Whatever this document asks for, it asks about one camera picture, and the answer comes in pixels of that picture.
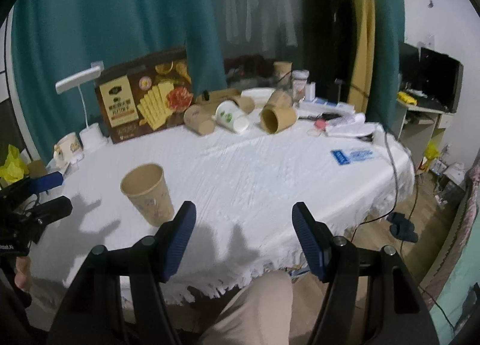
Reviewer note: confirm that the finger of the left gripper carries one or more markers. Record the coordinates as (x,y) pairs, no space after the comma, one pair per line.
(32,186)
(42,215)

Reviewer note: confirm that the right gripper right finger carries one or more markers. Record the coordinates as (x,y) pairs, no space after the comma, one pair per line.
(395,312)

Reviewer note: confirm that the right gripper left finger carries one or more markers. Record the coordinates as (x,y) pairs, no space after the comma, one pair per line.
(115,297)

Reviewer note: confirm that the brown cartoon paper cup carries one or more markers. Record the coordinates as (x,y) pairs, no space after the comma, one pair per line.
(147,190)

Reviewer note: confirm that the brown paper cup lying left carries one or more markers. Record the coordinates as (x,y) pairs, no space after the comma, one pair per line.
(197,119)

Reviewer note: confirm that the brown paper cup lying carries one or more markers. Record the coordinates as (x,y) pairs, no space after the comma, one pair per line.
(197,119)
(279,99)

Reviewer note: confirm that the brown paper cup open front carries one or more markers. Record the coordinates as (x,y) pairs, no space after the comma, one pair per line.
(273,120)

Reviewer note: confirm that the white green paper cup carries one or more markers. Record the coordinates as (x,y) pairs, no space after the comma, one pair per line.
(230,116)

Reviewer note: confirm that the brown paper cup lying back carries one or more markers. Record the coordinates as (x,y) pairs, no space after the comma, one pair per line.
(279,99)

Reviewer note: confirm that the upright brown cup back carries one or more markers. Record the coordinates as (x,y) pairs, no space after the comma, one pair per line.
(282,72)

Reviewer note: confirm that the person's left hand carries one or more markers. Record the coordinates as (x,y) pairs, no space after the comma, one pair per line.
(23,278)

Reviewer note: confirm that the yellow plastic bag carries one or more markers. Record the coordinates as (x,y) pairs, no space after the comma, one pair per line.
(14,169)

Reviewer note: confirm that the white cartoon mug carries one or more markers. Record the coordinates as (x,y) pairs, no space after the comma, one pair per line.
(68,151)

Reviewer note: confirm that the white desk lamp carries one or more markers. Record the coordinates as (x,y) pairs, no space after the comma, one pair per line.
(91,136)

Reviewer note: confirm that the person's leg beige trousers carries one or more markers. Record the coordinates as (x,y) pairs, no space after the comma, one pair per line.
(259,314)

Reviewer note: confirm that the blue white packet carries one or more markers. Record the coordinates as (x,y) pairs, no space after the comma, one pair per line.
(351,156)

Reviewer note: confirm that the cracker box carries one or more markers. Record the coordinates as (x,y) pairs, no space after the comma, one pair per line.
(145,95)

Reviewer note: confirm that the white tablecloth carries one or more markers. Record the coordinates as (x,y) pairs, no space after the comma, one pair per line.
(243,186)

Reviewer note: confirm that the teal curtain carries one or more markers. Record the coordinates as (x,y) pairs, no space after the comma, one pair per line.
(53,39)

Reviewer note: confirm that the flat cardboard box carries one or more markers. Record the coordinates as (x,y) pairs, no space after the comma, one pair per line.
(210,100)

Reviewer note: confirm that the yellow curtain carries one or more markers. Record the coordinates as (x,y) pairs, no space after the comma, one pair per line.
(364,58)

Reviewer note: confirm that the black monitor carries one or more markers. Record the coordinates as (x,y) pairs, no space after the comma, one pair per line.
(433,79)

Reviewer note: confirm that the white lidded jar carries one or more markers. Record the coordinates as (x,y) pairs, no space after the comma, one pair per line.
(299,80)

